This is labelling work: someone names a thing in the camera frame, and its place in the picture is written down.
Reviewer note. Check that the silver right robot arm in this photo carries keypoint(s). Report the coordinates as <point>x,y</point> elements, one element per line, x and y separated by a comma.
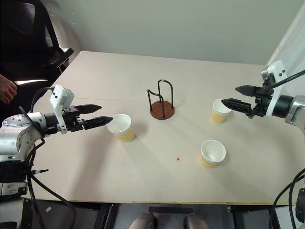
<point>294,112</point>

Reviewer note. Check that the yellow paper cup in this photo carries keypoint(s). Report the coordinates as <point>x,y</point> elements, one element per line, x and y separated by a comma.
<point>219,112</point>
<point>121,128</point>
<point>211,153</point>

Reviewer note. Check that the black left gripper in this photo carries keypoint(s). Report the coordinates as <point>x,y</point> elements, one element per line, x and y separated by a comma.
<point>71,119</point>

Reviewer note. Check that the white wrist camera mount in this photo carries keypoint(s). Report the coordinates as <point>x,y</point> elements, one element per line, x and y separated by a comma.
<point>276,78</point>
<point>60,100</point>

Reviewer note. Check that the bystander bare hand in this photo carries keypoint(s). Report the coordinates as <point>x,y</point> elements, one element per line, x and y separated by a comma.
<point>6,89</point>

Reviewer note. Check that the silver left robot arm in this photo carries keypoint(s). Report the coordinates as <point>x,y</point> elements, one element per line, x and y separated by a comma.
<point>16,133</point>

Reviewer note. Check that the grey shoe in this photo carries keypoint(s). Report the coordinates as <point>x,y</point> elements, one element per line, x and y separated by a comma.
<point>144,220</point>

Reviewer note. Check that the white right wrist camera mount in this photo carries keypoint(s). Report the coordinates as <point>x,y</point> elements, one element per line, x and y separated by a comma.
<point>276,78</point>

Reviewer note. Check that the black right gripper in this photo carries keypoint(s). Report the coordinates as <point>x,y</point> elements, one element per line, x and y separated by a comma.
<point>262,101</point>

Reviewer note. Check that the black table frame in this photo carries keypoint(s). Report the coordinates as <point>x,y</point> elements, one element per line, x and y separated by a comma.
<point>166,215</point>

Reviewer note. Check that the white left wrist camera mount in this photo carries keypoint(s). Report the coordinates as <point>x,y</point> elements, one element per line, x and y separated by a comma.
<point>60,100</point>

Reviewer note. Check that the black office chair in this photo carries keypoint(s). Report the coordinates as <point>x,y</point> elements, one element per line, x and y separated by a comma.
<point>26,38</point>

